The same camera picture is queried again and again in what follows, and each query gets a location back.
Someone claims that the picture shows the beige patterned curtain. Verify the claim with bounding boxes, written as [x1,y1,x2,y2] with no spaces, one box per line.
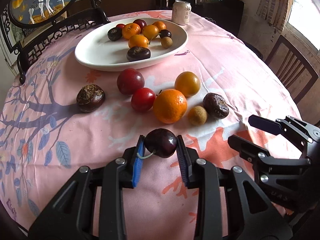
[256,0,297,32]

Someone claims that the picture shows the small smooth orange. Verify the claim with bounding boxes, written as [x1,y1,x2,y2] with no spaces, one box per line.
[142,25,160,40]

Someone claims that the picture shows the pink printed tablecloth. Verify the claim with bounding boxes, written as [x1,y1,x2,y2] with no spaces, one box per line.
[0,10,303,240]

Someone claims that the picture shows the dark water chestnut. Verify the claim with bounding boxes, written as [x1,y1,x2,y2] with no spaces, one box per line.
[126,46,151,62]
[107,27,123,42]
[76,84,106,113]
[202,93,229,120]

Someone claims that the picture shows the mandarin orange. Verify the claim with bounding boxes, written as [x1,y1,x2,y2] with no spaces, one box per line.
[122,23,141,40]
[128,34,149,49]
[152,21,167,32]

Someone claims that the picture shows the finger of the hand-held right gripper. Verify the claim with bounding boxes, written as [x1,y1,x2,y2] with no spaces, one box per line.
[227,134,311,166]
[249,114,320,143]

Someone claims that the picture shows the round deer painting screen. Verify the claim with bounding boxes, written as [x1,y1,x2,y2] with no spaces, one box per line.
[0,0,111,84]

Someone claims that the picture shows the dark wooden chair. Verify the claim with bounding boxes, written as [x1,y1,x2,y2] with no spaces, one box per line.
[265,35,319,103]

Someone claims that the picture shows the dark red plum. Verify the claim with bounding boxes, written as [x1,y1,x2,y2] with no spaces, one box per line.
[132,19,147,32]
[117,68,145,96]

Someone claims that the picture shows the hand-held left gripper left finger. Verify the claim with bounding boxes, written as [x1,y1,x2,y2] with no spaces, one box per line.
[27,135,146,240]

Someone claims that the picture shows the yellow green orange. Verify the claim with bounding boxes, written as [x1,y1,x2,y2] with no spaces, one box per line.
[174,71,201,98]

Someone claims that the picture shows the beige beverage can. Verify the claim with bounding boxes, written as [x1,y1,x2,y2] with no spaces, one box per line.
[171,0,192,26]

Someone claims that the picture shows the white oval plate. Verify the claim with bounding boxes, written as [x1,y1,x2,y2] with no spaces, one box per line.
[74,17,189,72]

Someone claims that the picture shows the bright window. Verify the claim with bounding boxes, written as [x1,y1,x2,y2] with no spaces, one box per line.
[287,0,320,51]

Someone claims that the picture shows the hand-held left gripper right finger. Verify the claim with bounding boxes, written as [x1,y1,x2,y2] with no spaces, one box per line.
[176,135,293,240]

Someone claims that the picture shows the large orange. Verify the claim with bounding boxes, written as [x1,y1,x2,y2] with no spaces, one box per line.
[153,89,188,124]

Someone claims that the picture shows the dark cabinet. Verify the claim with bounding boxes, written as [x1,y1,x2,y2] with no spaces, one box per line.
[156,0,245,43]

